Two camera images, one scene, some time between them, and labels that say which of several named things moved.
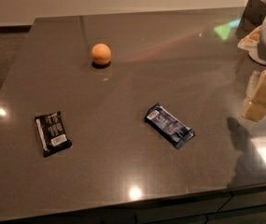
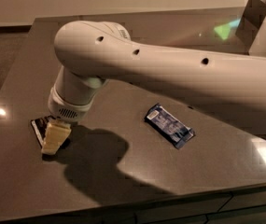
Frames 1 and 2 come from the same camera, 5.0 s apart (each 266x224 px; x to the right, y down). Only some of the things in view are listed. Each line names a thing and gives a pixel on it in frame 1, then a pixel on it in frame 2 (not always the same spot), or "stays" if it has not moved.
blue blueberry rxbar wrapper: [168, 126] stays
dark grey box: [252, 17] stays
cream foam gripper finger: [264, 92] -> [56, 133]
